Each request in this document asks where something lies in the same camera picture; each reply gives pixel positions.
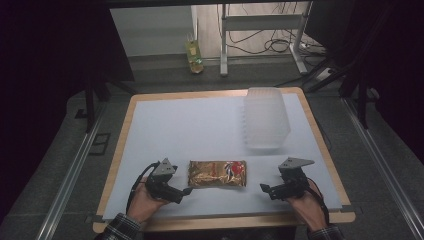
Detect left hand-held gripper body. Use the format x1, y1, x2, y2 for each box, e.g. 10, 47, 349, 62
145, 157, 185, 205

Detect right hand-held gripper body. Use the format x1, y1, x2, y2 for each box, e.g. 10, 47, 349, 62
269, 156, 316, 201

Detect gold foil snack packet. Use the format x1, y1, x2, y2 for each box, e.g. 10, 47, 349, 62
187, 159, 248, 189

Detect translucent plastic container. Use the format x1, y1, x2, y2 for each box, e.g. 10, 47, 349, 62
242, 86, 292, 150

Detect person's left hand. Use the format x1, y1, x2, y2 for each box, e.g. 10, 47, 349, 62
126, 176, 171, 224

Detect person's right hand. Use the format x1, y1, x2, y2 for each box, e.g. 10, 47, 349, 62
285, 179, 329, 233

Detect white table mat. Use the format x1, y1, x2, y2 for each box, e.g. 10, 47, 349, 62
102, 93, 344, 221

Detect black metal stand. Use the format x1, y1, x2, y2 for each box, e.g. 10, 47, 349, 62
75, 74, 136, 135
305, 59, 381, 130

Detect white power strip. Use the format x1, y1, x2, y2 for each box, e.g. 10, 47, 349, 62
314, 67, 335, 83

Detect green yellow bottle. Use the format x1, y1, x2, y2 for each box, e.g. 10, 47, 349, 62
184, 32, 205, 75

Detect dark curtain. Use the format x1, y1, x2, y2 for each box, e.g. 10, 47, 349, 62
0, 0, 136, 214
304, 0, 424, 164

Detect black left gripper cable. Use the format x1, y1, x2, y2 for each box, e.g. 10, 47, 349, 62
125, 161, 162, 215

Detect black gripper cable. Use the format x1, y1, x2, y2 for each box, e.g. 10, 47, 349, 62
125, 161, 162, 215
305, 179, 331, 225

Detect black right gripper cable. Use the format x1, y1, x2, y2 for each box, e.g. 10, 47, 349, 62
305, 179, 331, 225

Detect aluminium floor rail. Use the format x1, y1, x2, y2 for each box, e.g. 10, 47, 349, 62
35, 99, 108, 240
342, 96, 424, 240

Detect black floor cables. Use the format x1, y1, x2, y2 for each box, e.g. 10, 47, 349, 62
225, 2, 326, 58

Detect white metal desk frame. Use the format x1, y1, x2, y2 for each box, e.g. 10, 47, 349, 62
219, 2, 310, 78

